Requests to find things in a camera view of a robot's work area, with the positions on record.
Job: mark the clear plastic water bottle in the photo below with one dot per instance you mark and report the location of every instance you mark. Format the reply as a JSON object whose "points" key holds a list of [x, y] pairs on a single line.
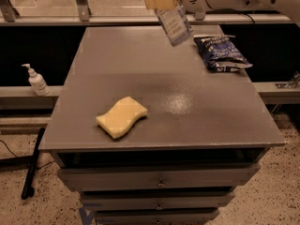
{"points": [[175, 24]]}

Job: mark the white pump dispenser bottle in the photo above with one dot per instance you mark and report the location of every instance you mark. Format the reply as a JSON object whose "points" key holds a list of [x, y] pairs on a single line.
{"points": [[37, 81]]}

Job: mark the dark blue snack bag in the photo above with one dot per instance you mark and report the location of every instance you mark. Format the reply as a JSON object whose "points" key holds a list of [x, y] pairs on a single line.
{"points": [[219, 54]]}

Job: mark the yellow sponge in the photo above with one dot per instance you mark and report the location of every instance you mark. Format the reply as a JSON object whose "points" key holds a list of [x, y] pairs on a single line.
{"points": [[120, 118]]}

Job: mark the grey drawer cabinet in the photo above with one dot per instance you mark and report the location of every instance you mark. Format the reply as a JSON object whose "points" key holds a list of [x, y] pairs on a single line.
{"points": [[203, 136]]}

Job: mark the black rod on floor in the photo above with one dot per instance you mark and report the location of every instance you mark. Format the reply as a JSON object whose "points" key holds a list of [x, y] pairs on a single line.
{"points": [[28, 190]]}

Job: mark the grey metal window rail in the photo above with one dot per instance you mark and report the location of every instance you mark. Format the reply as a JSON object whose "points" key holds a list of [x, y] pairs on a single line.
{"points": [[117, 11]]}

